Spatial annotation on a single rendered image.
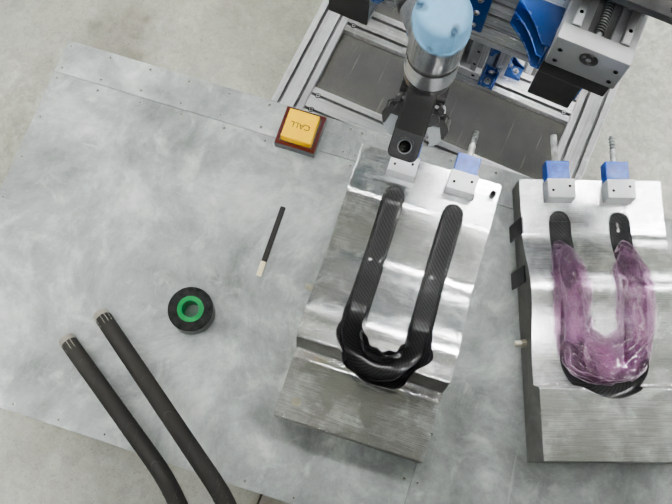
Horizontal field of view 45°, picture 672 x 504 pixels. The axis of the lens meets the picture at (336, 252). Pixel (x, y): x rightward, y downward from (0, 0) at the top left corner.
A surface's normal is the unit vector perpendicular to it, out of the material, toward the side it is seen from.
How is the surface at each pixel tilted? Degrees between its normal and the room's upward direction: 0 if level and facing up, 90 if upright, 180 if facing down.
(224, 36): 0
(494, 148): 0
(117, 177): 0
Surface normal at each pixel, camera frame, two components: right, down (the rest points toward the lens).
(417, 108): -0.14, 0.21
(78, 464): 0.01, -0.26
